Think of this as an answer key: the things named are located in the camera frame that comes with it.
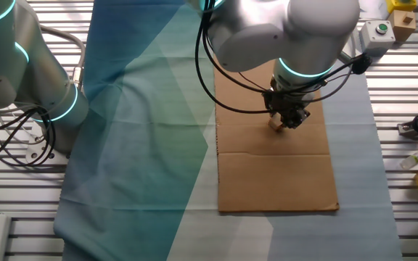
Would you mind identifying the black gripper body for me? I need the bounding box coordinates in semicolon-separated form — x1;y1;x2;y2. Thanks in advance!
262;89;308;117

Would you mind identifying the small wooden cube block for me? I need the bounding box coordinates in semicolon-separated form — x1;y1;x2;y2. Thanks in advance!
268;115;285;133

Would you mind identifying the brown cardboard sheet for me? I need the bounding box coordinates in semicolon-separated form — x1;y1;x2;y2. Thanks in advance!
213;59;340;213

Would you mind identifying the grey box green button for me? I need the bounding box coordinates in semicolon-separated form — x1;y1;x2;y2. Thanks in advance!
359;20;396;58

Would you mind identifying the white paper sheet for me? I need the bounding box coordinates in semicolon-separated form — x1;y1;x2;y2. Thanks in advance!
359;0;390;21

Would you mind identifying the wooden box with hole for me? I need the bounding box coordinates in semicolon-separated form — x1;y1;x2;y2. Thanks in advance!
387;9;417;43

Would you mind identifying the blue green patterned cloth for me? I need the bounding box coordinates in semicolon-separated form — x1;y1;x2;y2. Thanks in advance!
52;0;404;261

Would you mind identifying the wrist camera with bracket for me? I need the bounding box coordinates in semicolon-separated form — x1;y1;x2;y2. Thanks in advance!
337;46;374;76

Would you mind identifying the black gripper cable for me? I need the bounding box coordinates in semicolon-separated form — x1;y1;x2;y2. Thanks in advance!
194;0;355;115

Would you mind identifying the yellow switch box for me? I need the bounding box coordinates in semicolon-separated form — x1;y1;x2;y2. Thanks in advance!
385;0;418;15

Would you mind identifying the grey cable conduit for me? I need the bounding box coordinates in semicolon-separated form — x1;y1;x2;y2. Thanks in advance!
40;23;86;90

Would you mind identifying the black cable bundle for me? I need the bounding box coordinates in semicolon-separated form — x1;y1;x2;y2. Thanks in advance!
0;104;58;168

